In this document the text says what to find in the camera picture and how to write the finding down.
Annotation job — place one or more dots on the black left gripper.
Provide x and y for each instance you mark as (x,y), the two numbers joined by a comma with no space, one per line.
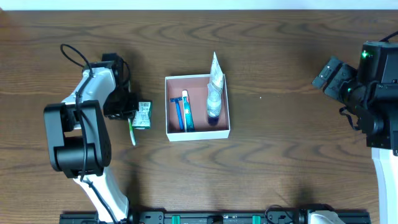
(125,107)

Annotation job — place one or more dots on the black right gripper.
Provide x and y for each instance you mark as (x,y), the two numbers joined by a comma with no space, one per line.
(329,78)

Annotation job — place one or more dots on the green white soap packet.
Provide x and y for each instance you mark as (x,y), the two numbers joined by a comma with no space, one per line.
(142,119)

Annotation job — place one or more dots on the green white toothbrush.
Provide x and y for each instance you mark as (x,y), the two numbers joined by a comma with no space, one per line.
(131,132)

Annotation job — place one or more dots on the blue disposable razor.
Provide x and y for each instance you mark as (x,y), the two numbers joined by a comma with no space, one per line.
(176,101)

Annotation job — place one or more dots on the teal toothpaste tube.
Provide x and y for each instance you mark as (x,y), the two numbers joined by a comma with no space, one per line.
(187,112)

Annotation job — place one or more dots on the clear pump bottle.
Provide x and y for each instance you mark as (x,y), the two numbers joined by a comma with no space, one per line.
(213,105)

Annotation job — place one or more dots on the white floral shampoo tube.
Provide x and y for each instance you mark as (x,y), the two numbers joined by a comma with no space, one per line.
(216,74)

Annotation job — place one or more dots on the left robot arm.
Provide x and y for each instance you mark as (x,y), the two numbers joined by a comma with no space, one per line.
(79,143)

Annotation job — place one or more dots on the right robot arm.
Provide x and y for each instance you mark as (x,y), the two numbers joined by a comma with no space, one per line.
(369,92)

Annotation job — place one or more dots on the white cardboard box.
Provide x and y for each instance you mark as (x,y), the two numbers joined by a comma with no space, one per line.
(196,86)

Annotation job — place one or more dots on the black mounting rail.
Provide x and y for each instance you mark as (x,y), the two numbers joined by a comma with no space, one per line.
(315,213)

